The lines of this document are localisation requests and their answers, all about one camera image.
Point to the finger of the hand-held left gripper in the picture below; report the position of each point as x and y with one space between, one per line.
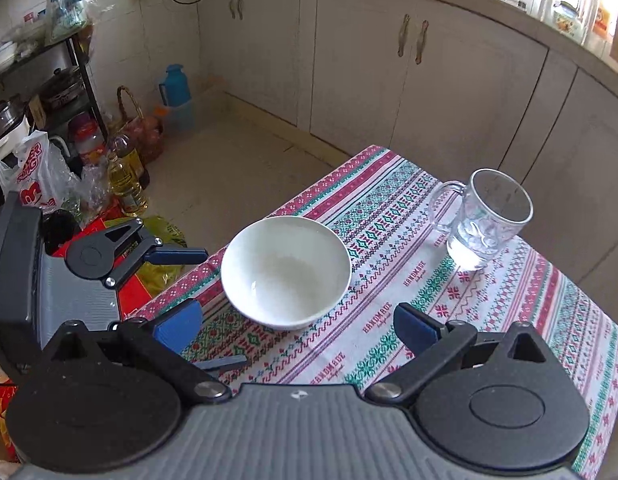
174 256
224 362

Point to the steel pot with lid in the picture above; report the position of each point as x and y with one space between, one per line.
4 116

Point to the yellow cooking oil bottle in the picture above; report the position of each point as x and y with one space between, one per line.
126 185

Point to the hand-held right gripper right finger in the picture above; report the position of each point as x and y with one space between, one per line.
414 330

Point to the clear plastic bag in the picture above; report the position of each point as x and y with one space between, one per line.
86 190

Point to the wicker basket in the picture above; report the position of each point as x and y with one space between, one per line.
149 142

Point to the white red print plastic bag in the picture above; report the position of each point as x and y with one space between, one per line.
34 175

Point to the dark cooking pot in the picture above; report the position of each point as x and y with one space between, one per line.
61 87

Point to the pale blue plastic container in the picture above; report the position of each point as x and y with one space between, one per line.
181 117

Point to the black metal shelf rack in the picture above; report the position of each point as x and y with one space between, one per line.
86 75

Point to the yellow plastic bag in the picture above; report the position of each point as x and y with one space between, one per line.
164 230

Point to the blue thermos jug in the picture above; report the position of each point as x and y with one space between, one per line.
174 87

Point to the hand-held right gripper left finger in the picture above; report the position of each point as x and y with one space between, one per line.
179 327

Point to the clear glass mug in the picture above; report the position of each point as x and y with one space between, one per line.
489 220

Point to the floral ceramic jar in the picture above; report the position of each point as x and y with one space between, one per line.
569 19

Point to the orange carton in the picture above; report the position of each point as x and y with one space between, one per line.
603 22

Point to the white ceramic bowl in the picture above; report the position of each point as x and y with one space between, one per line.
284 270

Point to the red lid plastic jar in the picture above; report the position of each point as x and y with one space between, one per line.
89 142

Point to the patterned red green tablecloth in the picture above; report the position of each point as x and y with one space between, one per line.
389 240

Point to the blue print plastic bag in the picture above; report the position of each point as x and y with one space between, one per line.
66 5

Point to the cream kitchen cabinet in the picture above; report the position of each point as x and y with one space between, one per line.
359 70

